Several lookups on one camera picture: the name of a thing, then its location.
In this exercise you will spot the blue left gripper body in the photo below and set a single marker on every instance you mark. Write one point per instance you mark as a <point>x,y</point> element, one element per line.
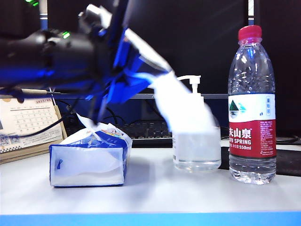
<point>117,35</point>

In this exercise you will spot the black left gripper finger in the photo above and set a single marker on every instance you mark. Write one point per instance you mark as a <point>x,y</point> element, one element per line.
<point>129,87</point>
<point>148,51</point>

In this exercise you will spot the white tissue sheet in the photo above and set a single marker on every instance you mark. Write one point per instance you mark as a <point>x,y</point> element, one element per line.
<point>85,123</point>
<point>185,108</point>

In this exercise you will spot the clear alcohol pump bottle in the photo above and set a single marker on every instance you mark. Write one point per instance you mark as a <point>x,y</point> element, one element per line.
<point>197,153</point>

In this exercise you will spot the red label water bottle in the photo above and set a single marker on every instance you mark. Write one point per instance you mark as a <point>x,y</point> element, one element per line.
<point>251,141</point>

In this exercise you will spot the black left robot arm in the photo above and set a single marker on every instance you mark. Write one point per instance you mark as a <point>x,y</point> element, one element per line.
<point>58,54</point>

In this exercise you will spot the blue white tissue pack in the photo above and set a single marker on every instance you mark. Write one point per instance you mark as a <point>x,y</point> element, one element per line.
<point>87,162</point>

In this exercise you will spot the black computer monitor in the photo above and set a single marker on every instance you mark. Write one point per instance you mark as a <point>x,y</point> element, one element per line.
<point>188,35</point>

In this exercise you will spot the black computer keyboard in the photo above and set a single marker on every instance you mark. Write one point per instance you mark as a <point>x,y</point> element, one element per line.
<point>145,131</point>

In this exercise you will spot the beige desk calendar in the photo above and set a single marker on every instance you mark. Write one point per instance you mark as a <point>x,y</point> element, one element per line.
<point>30,117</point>

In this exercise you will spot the black monitor with orange light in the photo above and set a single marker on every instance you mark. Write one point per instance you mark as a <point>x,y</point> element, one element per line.
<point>289,70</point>

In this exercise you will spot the black mouse pad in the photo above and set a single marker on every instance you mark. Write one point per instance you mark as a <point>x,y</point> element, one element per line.
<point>289,162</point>

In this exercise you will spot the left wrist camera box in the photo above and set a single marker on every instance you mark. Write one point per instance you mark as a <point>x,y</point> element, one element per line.
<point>96,15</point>

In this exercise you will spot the white partition post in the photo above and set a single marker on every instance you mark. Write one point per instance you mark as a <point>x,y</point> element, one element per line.
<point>43,18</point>
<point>251,9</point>

